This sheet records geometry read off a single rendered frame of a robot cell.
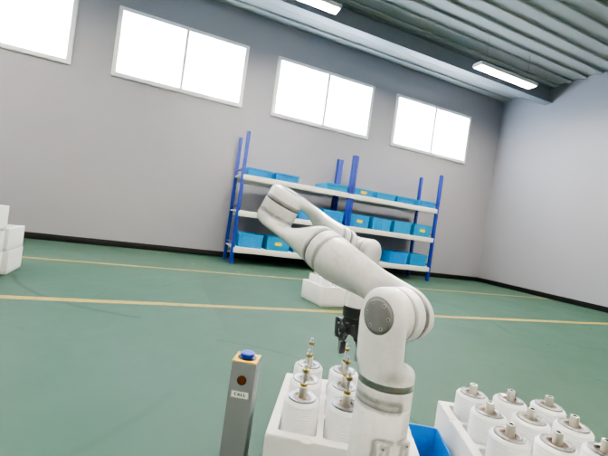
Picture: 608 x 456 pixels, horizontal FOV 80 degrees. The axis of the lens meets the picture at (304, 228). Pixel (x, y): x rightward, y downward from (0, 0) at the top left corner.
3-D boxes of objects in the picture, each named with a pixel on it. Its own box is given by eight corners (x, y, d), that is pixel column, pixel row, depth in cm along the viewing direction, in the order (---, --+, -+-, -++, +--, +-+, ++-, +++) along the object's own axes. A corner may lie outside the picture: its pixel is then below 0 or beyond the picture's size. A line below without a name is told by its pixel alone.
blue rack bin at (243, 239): (230, 242, 578) (232, 230, 578) (253, 245, 593) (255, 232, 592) (237, 246, 532) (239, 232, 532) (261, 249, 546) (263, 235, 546)
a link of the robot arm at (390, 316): (404, 294, 54) (388, 407, 54) (439, 293, 60) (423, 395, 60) (358, 280, 61) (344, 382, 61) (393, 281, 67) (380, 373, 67)
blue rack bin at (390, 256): (373, 259, 675) (375, 248, 674) (390, 261, 688) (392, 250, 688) (389, 262, 628) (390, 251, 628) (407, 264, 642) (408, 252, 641)
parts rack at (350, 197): (430, 281, 660) (445, 175, 658) (228, 263, 523) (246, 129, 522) (408, 275, 719) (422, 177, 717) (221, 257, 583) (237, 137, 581)
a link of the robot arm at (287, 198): (343, 218, 107) (327, 242, 108) (270, 176, 92) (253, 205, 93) (360, 230, 99) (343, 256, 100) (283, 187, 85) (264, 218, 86)
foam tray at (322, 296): (356, 307, 345) (358, 289, 345) (320, 307, 326) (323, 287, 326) (333, 297, 379) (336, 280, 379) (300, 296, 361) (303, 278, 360)
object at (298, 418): (271, 470, 94) (281, 402, 94) (278, 448, 104) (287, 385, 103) (308, 479, 93) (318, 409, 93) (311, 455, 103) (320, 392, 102)
